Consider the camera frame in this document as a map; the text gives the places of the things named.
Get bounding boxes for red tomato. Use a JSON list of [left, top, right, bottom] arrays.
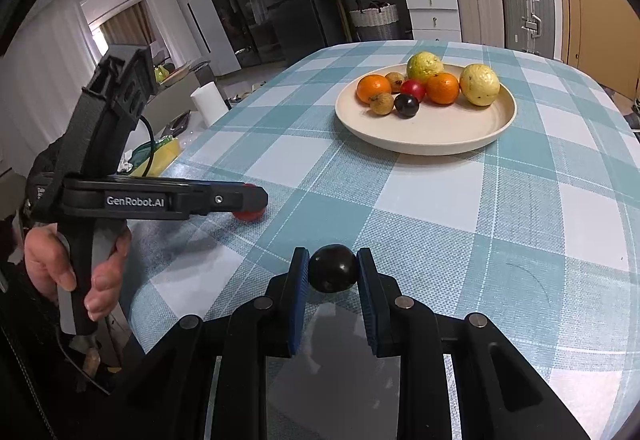
[[234, 182, 265, 222], [400, 80, 427, 101]]

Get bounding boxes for wooden door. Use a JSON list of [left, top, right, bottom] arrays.
[[547, 0, 640, 95]]

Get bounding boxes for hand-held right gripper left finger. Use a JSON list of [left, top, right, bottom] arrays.
[[107, 247, 311, 440]]

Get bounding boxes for cream round plate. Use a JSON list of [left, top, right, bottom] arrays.
[[335, 62, 517, 155]]

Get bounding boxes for pale yellow passion fruit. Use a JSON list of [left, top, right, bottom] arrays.
[[459, 64, 501, 107]]

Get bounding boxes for beige ribbed suitcase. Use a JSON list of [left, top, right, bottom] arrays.
[[452, 0, 506, 51]]

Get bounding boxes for white paper towel roll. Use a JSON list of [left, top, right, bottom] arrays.
[[190, 80, 230, 127]]

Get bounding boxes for orange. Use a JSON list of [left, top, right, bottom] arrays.
[[426, 72, 460, 105], [356, 74, 392, 105]]

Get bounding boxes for greenish yellow passion fruit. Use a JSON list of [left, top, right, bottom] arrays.
[[406, 51, 445, 83]]

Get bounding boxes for silver hard suitcase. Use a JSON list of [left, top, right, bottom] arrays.
[[500, 0, 557, 58]]

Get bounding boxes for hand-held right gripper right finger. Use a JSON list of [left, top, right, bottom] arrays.
[[356, 247, 593, 440]]

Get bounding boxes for brown curtain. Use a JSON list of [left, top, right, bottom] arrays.
[[100, 2, 153, 53]]

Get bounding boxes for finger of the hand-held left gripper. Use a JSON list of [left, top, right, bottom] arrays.
[[200, 183, 269, 215]]

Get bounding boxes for dark purple plum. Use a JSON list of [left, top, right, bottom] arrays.
[[394, 94, 420, 119], [307, 244, 359, 293]]

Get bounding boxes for black cable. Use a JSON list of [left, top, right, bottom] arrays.
[[139, 115, 155, 178]]

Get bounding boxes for teal checkered tablecloth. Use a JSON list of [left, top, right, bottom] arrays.
[[120, 40, 640, 440]]

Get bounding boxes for yellow plastic bag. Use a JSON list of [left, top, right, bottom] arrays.
[[131, 136, 183, 178]]

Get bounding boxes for wicker basket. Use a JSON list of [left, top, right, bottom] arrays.
[[348, 4, 400, 42]]

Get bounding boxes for person's left hand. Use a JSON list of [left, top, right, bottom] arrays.
[[24, 224, 133, 321]]

